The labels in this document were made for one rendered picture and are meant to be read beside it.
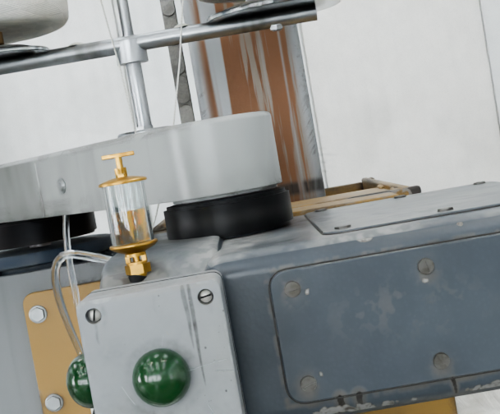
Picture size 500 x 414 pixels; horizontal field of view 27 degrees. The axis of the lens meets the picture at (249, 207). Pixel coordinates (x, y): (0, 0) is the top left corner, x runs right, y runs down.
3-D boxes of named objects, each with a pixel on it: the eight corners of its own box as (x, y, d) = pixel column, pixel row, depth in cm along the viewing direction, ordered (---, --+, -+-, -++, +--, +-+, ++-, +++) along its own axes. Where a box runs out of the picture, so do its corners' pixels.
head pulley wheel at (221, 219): (163, 248, 68) (157, 211, 68) (173, 237, 77) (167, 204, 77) (297, 225, 68) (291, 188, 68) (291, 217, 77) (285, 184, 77)
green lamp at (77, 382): (66, 418, 54) (57, 362, 53) (76, 404, 57) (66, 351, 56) (115, 410, 54) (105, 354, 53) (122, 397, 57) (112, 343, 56)
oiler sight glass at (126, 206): (109, 247, 59) (98, 188, 59) (115, 244, 62) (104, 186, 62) (152, 240, 59) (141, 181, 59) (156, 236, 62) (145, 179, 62)
